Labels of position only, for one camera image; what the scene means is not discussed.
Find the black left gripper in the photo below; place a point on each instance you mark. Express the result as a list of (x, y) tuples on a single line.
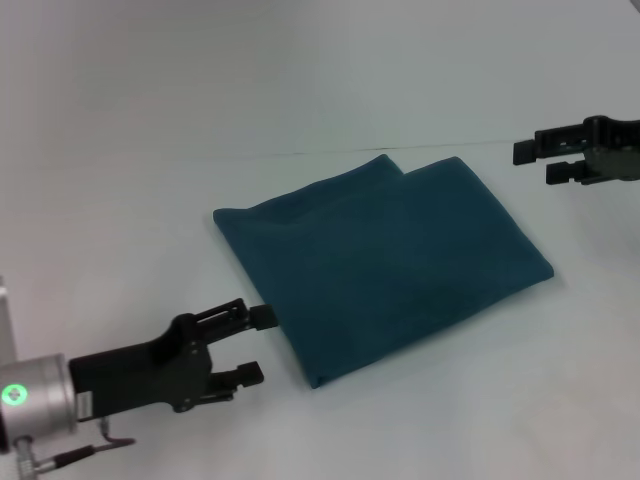
[(145, 370)]

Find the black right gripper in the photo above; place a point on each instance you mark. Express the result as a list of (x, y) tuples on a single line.
[(615, 150)]

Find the teal blue t-shirt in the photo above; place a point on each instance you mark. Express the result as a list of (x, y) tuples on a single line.
[(390, 270)]

